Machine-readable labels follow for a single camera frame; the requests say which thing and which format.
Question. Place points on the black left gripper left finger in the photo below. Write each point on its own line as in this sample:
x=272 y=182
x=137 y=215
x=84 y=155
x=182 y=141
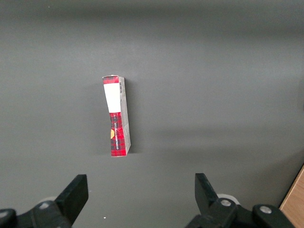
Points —
x=73 y=197

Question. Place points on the wooden table edge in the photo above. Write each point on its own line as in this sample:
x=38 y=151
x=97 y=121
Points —
x=295 y=204

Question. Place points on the red plaid cookie box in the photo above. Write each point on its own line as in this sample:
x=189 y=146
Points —
x=116 y=137

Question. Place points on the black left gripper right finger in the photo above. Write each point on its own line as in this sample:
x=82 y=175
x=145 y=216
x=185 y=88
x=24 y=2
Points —
x=206 y=197

